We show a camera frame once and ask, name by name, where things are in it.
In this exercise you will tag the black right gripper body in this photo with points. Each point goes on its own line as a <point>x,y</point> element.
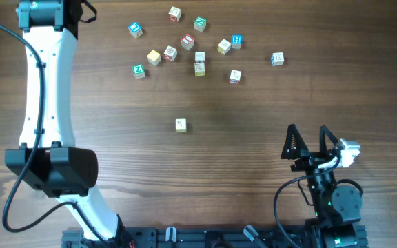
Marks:
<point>311,162</point>

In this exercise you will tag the blue edged K block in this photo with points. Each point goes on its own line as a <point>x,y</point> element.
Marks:
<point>277,59</point>

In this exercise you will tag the green Z wooden block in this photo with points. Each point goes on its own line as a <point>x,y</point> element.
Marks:
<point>138,71</point>

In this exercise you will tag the yellow edged plain block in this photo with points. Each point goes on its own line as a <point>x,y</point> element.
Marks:
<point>181,125</point>

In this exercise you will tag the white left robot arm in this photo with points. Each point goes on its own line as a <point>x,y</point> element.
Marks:
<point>47,158</point>

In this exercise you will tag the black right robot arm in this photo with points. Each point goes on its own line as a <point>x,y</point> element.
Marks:
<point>337,203</point>

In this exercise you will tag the blue letter wooden block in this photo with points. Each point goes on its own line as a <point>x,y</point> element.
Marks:
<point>135,30</point>

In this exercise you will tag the yellow top wooden block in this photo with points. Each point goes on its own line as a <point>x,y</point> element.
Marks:
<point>154,57</point>

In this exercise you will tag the red edged white block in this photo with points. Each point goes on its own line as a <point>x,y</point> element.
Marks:
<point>235,76</point>

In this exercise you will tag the red X wooden block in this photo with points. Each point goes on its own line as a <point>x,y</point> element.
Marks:
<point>174,14</point>

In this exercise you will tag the red edged picture block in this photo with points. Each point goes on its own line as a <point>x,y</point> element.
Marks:
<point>170,53</point>

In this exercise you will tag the red I wooden block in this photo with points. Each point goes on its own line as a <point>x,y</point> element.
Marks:
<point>187,42</point>

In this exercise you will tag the blue H wooden block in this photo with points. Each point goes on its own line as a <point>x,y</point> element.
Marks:
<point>236,41</point>

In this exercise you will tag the yellow edged picture block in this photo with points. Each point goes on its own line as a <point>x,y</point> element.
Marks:
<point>224,46</point>

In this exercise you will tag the yellow edged K block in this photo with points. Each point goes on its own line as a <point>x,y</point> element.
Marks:
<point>199,69</point>

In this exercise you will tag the green N wooden block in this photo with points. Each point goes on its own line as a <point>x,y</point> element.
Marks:
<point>200,24</point>

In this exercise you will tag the plain white wooden block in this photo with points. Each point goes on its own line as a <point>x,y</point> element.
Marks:
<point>199,57</point>

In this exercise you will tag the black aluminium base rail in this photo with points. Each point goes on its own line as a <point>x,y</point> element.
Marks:
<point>150,237</point>

